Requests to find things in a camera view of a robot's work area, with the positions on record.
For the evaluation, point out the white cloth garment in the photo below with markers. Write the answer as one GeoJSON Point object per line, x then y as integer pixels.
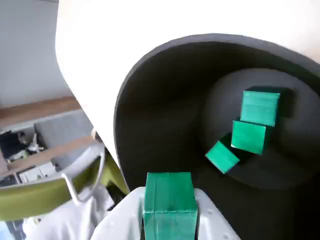
{"type": "Point", "coordinates": [62, 220]}

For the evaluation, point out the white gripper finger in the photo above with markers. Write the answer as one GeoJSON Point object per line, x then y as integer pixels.
{"type": "Point", "coordinates": [120, 220]}
{"type": "Point", "coordinates": [212, 222]}

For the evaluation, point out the green cube block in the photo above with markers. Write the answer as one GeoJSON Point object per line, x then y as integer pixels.
{"type": "Point", "coordinates": [260, 107]}
{"type": "Point", "coordinates": [170, 200]}
{"type": "Point", "coordinates": [247, 137]}
{"type": "Point", "coordinates": [221, 157]}

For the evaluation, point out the white chair with green cushions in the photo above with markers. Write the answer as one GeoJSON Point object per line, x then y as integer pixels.
{"type": "Point", "coordinates": [25, 200]}

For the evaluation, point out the black pot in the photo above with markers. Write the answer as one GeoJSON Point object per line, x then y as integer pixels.
{"type": "Point", "coordinates": [162, 100]}

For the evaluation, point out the wooden shelf frame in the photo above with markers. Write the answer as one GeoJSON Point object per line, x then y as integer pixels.
{"type": "Point", "coordinates": [37, 110]}

